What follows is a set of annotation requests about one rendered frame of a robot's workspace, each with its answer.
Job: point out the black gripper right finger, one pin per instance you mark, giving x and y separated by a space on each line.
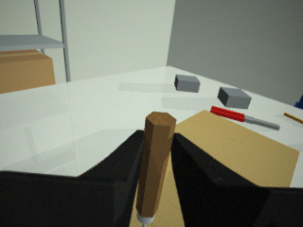
213 195

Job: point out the brown hexagonal wooden handle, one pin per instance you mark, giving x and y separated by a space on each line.
158 134

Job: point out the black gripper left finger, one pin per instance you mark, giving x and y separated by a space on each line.
102 196

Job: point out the tan rectangular wooden panel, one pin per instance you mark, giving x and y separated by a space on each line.
260 159

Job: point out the dark grey block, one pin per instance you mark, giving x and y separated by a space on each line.
187 83
233 98

